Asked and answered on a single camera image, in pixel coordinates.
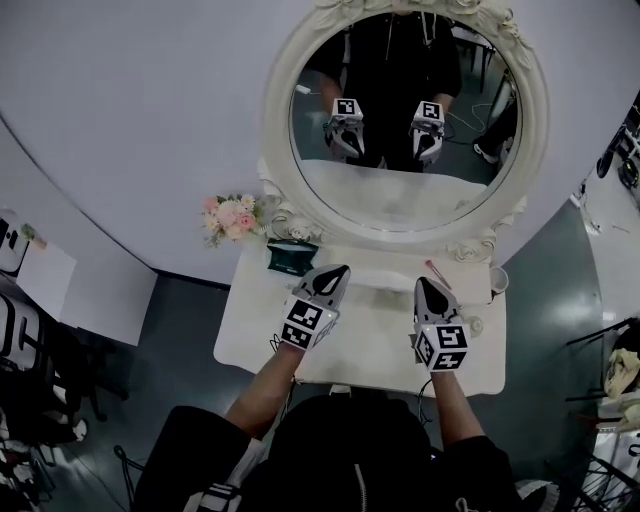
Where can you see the small white bottle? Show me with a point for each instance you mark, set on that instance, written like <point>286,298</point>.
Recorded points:
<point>475,326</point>

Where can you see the pink flower bouquet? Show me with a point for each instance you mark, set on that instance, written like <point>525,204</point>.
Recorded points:
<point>232,217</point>

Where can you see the green box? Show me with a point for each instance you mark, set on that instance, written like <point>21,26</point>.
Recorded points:
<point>290,257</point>

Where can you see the person's left forearm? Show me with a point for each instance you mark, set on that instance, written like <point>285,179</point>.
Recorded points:
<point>265,390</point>

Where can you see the white table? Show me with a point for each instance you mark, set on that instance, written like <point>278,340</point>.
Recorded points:
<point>370,350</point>

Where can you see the round white ornate mirror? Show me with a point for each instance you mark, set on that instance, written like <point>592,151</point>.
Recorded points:
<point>532,125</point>

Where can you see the black equipment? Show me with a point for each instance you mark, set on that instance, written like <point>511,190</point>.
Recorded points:
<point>625,160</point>

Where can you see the person's right forearm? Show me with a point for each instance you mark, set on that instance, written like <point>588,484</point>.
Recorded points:
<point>455,405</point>

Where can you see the black office chair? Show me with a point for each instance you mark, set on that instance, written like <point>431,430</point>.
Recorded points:
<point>45,370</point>

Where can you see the black stand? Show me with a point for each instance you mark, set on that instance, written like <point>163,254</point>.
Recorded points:
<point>595,337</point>

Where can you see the white mug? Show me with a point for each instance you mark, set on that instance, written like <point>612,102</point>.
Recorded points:
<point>498,281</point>

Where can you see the beige cloth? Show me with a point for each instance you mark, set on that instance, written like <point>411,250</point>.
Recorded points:
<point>620,370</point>

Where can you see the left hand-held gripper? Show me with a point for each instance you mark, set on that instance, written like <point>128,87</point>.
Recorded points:
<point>306,322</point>

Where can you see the white board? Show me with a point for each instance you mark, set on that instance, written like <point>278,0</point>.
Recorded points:
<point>47,280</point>

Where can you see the person's black jacket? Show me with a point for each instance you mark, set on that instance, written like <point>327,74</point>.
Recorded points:
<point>350,460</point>

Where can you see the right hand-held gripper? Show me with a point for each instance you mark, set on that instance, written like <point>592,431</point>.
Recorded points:
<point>445,345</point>

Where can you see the pink makeup brush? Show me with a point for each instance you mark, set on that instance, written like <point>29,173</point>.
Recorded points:
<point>438,274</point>

